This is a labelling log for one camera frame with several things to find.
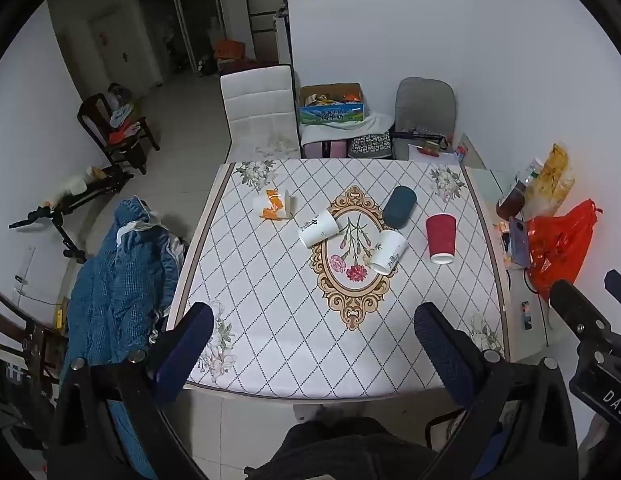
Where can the white folded cloth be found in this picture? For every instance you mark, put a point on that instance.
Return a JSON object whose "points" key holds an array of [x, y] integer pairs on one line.
{"points": [[375, 122]]}

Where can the brown glass jar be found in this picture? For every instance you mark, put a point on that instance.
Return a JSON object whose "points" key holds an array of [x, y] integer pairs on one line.
{"points": [[510, 205]]}

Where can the black tripod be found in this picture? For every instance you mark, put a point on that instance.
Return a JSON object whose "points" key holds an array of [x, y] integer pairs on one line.
{"points": [[65, 205]]}

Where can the patterned fabric bag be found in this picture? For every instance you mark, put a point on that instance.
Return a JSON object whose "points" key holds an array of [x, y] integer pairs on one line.
{"points": [[370, 146]]}

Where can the grey cushioned chair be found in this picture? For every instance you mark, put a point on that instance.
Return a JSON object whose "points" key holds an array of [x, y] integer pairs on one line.
{"points": [[423, 105]]}

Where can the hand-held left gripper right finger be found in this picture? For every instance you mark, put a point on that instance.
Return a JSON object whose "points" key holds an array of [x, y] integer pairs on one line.
{"points": [[440, 355]]}

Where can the blue quilted jacket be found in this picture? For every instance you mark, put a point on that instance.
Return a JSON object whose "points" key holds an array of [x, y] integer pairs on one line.
{"points": [[115, 280]]}

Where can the pink box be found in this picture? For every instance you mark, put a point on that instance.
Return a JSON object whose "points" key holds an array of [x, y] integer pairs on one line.
{"points": [[323, 149]]}

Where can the printed cardboard box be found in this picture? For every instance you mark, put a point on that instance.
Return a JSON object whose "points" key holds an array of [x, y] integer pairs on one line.
{"points": [[330, 105]]}

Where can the smartphone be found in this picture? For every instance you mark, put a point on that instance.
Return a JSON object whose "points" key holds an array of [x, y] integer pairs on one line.
{"points": [[519, 242]]}

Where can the red paper cup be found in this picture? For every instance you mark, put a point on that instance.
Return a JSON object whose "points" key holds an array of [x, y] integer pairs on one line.
{"points": [[441, 238]]}

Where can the small printed card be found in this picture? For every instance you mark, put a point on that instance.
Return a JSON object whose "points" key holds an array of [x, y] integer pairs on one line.
{"points": [[527, 315]]}

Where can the floral diamond-pattern tablecloth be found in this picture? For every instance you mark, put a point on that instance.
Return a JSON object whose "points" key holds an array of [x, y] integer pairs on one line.
{"points": [[270, 310]]}

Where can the clothes pile on chair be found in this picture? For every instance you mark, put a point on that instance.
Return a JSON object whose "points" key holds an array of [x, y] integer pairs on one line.
{"points": [[124, 125]]}

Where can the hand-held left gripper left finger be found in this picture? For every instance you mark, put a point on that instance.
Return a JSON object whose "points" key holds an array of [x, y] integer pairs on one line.
{"points": [[188, 350]]}

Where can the dark wooden chair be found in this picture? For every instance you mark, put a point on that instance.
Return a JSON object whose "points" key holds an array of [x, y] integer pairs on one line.
{"points": [[98, 112]]}

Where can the orange and white paper cup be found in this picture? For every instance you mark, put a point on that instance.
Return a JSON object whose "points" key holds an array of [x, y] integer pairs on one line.
{"points": [[275, 205]]}

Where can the white padded chair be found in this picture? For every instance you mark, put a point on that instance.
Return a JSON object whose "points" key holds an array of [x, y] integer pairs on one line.
{"points": [[260, 105]]}

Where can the brown wooden chair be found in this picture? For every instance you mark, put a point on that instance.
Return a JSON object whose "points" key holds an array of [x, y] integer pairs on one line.
{"points": [[25, 340]]}

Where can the orange bag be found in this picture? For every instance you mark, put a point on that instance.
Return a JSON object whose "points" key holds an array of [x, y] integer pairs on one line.
{"points": [[229, 50]]}

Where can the white side table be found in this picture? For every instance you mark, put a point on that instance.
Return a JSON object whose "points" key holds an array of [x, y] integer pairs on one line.
{"points": [[490, 185]]}

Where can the yellow snack bag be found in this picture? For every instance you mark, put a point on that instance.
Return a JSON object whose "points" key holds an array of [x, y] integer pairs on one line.
{"points": [[553, 180]]}

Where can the red plastic bag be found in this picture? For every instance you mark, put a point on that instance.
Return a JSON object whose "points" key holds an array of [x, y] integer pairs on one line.
{"points": [[560, 250]]}

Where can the person's dark trousers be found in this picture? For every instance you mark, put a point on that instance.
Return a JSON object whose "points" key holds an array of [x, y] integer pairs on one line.
{"points": [[350, 450]]}

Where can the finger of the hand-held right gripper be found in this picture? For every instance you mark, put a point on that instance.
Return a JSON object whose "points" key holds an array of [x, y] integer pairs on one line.
{"points": [[619, 284], [573, 302]]}

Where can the white cup with green print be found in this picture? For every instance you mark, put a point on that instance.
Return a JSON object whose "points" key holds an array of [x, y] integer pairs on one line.
{"points": [[389, 252]]}

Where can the dark teal cup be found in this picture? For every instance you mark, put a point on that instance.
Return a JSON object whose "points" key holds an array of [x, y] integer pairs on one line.
{"points": [[399, 206]]}

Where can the white cup with black print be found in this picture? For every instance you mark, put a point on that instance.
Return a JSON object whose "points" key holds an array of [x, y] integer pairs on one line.
{"points": [[318, 228]]}

